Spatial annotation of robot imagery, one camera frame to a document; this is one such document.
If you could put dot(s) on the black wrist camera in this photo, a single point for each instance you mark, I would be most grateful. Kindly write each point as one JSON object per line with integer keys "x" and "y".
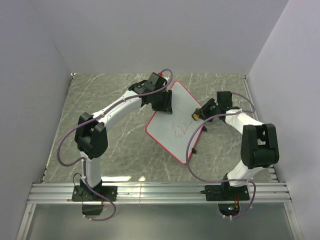
{"x": 224, "y": 99}
{"x": 155, "y": 82}

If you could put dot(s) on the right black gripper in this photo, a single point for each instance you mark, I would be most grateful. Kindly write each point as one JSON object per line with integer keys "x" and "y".
{"x": 203, "y": 111}

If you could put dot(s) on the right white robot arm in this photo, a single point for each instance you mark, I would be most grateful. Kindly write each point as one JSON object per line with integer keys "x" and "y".
{"x": 236, "y": 118}

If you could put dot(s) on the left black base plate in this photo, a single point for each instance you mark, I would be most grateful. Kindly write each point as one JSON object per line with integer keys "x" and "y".
{"x": 110, "y": 192}

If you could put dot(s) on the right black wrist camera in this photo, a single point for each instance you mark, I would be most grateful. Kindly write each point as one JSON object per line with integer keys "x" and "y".
{"x": 224, "y": 99}

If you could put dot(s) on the red framed whiteboard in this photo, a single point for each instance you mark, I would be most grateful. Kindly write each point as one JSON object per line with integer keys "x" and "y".
{"x": 173, "y": 131}

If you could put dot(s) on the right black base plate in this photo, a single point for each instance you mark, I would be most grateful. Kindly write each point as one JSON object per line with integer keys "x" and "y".
{"x": 213, "y": 193}

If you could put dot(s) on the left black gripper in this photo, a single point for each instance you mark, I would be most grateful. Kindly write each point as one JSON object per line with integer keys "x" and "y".
{"x": 167, "y": 106}

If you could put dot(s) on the aluminium mounting rail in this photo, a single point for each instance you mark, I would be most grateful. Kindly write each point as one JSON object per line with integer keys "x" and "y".
{"x": 153, "y": 193}

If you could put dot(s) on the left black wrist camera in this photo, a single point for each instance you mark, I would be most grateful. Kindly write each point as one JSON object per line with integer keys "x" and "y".
{"x": 155, "y": 82}

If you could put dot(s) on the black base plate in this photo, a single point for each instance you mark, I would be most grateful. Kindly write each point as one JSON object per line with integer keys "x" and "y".
{"x": 213, "y": 193}
{"x": 110, "y": 192}

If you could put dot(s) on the aluminium table edge rail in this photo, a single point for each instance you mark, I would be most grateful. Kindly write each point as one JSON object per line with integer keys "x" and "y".
{"x": 259, "y": 146}

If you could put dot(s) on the yellow whiteboard eraser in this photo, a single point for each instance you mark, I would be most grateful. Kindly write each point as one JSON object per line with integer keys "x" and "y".
{"x": 196, "y": 116}

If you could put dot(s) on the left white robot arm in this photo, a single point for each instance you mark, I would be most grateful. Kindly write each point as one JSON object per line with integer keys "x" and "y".
{"x": 91, "y": 136}

